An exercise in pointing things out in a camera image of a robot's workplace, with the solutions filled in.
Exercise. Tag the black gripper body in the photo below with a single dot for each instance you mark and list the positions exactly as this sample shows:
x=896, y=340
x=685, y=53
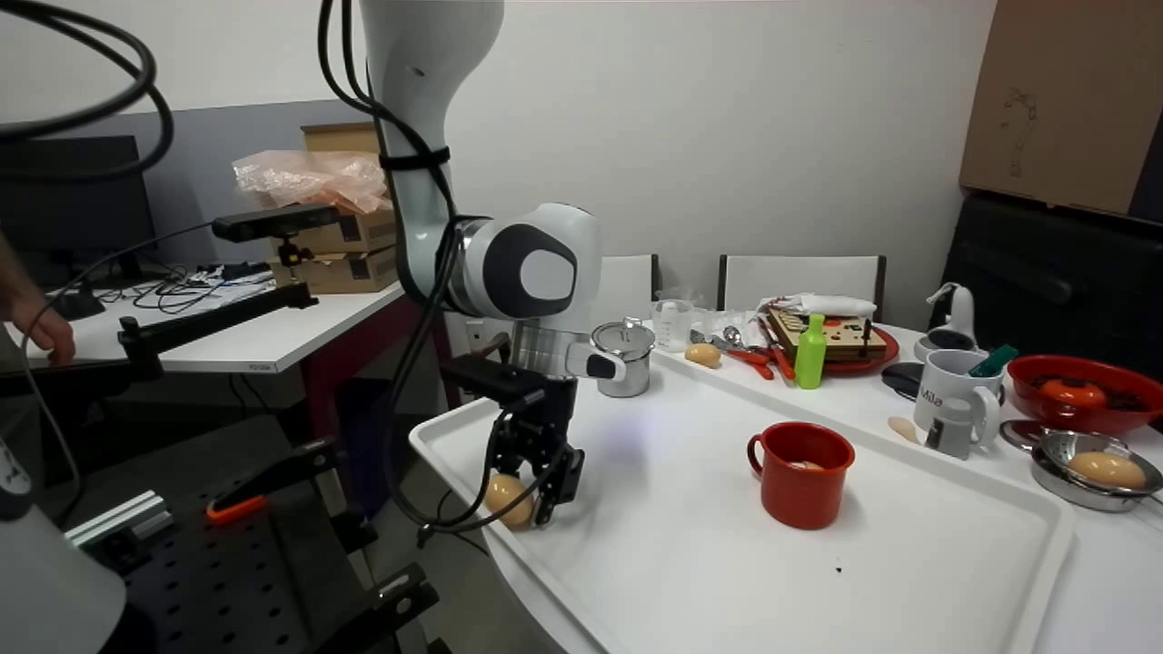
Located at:
x=540, y=424

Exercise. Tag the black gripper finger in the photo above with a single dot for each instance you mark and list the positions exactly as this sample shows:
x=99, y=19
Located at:
x=561, y=484
x=499, y=470

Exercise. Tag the tan egg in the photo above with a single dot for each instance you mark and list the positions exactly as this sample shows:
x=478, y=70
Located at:
x=516, y=500
x=704, y=356
x=1105, y=470

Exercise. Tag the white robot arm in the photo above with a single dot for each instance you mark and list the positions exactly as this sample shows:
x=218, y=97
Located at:
x=530, y=266

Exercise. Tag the person forearm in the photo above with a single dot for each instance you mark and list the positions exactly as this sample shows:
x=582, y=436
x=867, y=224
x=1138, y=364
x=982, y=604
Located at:
x=17, y=277

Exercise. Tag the red mug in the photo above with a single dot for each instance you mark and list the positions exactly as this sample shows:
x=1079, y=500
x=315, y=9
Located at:
x=802, y=493

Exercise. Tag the white printed mug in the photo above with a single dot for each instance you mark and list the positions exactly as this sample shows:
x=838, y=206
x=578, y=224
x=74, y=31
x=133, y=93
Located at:
x=951, y=401

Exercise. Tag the person hand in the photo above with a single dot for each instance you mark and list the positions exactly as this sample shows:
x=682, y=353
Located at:
x=52, y=334

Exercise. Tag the steel pot with lid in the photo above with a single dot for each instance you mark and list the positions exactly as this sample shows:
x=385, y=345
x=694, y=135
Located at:
x=638, y=364

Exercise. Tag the white chair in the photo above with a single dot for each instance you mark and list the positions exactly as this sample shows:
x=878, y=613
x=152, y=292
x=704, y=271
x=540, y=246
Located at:
x=802, y=283
x=631, y=283

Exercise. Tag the clear plastic container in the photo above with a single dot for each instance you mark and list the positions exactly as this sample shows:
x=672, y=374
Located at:
x=676, y=319

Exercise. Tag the white plastic tray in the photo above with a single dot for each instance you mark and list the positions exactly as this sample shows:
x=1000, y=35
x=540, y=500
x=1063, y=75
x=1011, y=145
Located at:
x=728, y=546

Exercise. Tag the wide cardboard box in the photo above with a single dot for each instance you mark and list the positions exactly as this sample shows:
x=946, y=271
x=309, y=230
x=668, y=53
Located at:
x=346, y=271

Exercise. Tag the thin cardboard box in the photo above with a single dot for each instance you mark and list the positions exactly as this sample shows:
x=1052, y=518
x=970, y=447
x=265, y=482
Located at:
x=367, y=225

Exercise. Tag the black workbench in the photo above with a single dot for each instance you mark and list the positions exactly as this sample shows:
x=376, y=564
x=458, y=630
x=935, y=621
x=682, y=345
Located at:
x=240, y=584

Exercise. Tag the green plastic bottle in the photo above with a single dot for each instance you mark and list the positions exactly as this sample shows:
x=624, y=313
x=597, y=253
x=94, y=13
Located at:
x=813, y=356

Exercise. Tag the white desk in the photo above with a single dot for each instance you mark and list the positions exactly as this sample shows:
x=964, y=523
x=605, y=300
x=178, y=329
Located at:
x=240, y=345

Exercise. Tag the white cloth red print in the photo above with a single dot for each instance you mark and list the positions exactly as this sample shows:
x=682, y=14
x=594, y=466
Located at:
x=823, y=301

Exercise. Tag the wooden board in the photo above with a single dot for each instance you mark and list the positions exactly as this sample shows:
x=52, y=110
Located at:
x=848, y=330

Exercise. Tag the red plate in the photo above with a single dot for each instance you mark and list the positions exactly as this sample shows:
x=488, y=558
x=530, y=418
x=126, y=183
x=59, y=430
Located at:
x=872, y=361

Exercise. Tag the tall cardboard box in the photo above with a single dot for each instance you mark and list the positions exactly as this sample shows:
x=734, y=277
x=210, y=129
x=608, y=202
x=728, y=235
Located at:
x=349, y=135

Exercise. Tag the cream oval piece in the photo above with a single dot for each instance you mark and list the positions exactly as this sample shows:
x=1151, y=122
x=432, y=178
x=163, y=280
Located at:
x=906, y=430

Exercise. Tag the grey desk partition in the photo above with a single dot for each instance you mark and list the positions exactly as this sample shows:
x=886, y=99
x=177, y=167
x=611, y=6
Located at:
x=203, y=157

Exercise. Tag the white spray bottle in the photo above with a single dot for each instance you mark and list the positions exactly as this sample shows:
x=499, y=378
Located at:
x=957, y=310

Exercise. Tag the green marker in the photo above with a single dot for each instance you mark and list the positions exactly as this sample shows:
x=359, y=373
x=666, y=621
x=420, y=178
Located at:
x=998, y=356

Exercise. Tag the white rounded object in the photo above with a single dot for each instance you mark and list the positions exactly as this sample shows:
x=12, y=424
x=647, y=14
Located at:
x=49, y=593

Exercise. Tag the black monitor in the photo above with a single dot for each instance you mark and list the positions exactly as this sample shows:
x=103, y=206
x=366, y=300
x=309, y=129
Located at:
x=83, y=206

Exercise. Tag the orange toy fruit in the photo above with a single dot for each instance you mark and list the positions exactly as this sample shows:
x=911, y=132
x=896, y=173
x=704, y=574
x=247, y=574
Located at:
x=1072, y=393

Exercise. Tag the red bowl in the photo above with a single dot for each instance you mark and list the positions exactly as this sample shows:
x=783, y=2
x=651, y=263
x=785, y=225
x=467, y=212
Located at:
x=1090, y=418

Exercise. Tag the large cardboard box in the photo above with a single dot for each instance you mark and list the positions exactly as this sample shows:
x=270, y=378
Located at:
x=1067, y=110

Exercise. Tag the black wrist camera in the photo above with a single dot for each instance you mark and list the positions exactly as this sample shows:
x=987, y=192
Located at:
x=490, y=384

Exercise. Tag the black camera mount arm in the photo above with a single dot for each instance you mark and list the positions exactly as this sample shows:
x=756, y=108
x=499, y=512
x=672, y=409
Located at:
x=203, y=319

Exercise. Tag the black stereo camera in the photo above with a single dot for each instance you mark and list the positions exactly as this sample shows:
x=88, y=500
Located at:
x=275, y=224

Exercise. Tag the aluminium rail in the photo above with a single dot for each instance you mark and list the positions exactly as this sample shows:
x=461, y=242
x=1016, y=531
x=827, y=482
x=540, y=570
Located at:
x=112, y=518

